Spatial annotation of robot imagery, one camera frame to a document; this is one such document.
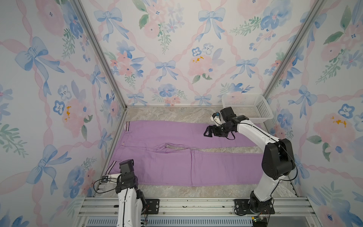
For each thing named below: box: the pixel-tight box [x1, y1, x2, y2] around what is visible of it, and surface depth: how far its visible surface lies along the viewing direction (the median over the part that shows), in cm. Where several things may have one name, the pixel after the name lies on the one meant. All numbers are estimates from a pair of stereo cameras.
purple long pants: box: [105, 120, 266, 187], surface depth 92 cm
